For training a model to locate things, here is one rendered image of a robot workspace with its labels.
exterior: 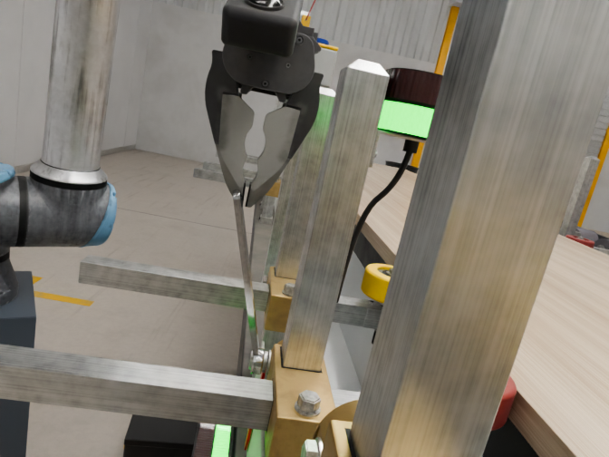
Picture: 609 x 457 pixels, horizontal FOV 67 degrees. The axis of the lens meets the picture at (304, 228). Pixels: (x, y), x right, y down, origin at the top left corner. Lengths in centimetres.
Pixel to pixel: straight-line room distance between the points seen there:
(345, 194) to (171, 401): 22
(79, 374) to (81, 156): 70
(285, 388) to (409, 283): 27
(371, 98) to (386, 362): 26
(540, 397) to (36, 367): 42
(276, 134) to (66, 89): 71
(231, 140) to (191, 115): 793
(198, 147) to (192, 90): 95
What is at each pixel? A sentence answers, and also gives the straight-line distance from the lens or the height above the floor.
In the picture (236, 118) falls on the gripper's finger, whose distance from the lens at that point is 39.
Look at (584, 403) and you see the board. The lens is 50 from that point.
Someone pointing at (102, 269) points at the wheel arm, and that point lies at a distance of 66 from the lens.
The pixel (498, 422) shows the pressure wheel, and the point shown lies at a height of 88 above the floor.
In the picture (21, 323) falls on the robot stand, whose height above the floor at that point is 59.
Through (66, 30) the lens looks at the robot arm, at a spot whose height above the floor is 116.
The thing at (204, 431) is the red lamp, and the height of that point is 70.
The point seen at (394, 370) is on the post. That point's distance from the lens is 16.
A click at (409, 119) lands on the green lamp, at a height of 110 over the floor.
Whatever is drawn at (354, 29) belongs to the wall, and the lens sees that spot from 832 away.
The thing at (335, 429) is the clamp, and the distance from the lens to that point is 21.
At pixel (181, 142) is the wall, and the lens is 838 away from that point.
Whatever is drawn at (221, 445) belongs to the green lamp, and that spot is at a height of 70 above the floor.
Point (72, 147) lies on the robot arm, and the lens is 106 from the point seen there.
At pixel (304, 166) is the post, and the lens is 63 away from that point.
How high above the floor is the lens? 109
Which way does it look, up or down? 13 degrees down
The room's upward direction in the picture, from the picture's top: 12 degrees clockwise
